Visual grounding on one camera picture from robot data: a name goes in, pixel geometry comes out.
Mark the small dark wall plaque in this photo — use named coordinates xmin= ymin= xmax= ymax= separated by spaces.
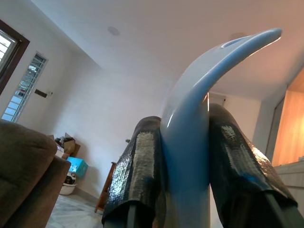
xmin=34 ymin=88 xmax=54 ymax=98

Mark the open brown cardboard box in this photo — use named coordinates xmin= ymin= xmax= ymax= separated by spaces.
xmin=55 ymin=132 xmax=81 ymax=160

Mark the light blue box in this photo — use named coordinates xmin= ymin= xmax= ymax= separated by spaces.
xmin=66 ymin=156 xmax=89 ymax=179

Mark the dark wooden window frame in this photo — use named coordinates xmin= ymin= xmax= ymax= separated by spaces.
xmin=0 ymin=19 xmax=31 ymax=96

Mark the light wooden wardrobe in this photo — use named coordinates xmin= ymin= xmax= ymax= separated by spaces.
xmin=271 ymin=68 xmax=304 ymax=167

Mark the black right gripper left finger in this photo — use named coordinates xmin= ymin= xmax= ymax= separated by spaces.
xmin=101 ymin=115 xmax=168 ymax=228

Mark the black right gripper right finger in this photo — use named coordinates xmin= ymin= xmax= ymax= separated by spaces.
xmin=208 ymin=103 xmax=299 ymax=228

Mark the white round basket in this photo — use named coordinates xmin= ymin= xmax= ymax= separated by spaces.
xmin=59 ymin=172 xmax=78 ymax=196

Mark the brown fabric sofa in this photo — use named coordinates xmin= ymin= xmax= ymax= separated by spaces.
xmin=0 ymin=119 xmax=72 ymax=228

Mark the brown wooden side cabinet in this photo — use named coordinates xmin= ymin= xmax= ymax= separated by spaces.
xmin=95 ymin=161 xmax=117 ymax=213

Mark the louvered glass window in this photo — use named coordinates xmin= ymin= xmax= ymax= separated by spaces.
xmin=1 ymin=53 xmax=48 ymax=123

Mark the white drawer cabinet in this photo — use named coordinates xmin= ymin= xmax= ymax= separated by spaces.
xmin=274 ymin=158 xmax=304 ymax=205

